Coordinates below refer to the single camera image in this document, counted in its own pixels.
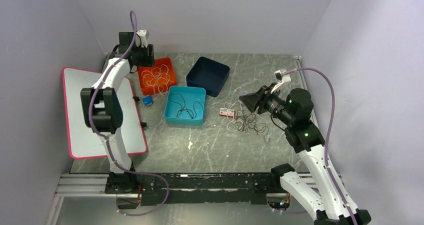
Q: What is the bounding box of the orange plastic box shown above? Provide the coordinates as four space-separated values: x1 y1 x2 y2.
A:
137 57 178 95

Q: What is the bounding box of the red white small box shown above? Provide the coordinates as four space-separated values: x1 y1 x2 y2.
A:
219 107 236 119

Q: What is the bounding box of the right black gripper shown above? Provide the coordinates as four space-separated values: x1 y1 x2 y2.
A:
239 82 295 126

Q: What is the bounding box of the pink framed whiteboard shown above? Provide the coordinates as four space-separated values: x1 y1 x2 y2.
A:
62 67 148 159

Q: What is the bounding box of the light blue plastic box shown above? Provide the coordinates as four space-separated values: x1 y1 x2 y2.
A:
164 85 206 126

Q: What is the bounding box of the dark blue plastic box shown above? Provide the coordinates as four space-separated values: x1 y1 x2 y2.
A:
186 56 230 98

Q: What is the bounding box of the brown cable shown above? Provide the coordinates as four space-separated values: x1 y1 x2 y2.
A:
231 110 259 133

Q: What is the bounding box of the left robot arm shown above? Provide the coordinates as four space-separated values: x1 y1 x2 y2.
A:
80 30 155 193

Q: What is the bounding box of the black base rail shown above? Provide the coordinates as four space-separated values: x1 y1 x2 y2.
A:
104 172 287 208

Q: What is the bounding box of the blue whiteboard eraser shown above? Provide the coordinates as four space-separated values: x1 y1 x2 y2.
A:
142 95 153 107

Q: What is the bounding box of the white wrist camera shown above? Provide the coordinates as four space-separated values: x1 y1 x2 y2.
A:
136 30 150 48
271 69 291 94

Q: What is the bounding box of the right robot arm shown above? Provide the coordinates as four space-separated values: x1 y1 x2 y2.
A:
239 83 372 225

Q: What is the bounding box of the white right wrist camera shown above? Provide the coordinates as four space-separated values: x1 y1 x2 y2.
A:
271 69 291 94

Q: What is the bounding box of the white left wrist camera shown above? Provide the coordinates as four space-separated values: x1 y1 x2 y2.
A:
136 30 150 48

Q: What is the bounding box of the black striped cable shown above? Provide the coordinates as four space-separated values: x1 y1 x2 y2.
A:
251 115 271 145

